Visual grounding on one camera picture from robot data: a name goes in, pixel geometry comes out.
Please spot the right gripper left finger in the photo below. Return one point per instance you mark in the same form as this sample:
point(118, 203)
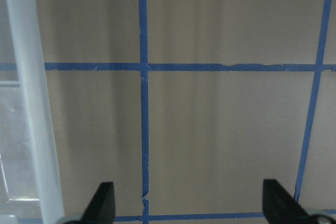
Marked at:
point(101, 208)

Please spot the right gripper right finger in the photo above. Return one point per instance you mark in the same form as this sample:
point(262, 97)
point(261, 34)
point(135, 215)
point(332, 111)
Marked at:
point(280, 207)

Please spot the clear plastic box lid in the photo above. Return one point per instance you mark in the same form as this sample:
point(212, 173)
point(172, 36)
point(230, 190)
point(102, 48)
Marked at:
point(30, 183)

